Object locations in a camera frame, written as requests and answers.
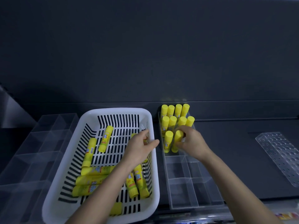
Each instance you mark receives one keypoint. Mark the colourful packet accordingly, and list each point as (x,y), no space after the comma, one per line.
(287,216)

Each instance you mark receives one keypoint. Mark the yellow glue stick tube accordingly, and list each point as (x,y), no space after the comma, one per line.
(176,138)
(146,135)

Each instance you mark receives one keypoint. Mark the clear dimpled plastic tray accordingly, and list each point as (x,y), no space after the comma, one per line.
(280,153)

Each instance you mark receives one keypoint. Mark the person's left thumb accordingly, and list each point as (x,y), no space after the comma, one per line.
(153,145)

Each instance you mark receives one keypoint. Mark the person's left forearm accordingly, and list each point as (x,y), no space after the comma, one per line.
(102,195)

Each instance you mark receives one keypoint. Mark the person's right forearm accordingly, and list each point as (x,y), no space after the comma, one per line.
(233,191)

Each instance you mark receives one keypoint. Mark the person's left hand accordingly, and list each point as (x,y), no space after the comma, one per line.
(136,150)

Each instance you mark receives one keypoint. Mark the person's right hand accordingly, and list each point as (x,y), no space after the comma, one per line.
(193,143)

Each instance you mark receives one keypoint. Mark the group of upright glue sticks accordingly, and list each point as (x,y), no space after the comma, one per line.
(165,124)

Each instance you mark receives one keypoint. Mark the large clear divided organizer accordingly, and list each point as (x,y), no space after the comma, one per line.
(28,165)

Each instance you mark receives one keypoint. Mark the small clear divided organizer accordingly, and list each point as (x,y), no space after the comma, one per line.
(186,191)

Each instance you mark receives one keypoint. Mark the person's right thumb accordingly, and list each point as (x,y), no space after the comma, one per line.
(180,145)

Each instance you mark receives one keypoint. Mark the pile of loose glue sticks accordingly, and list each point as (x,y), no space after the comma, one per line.
(90,180)

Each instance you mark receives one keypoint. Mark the white slotted plastic basket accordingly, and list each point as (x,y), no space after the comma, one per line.
(149,202)

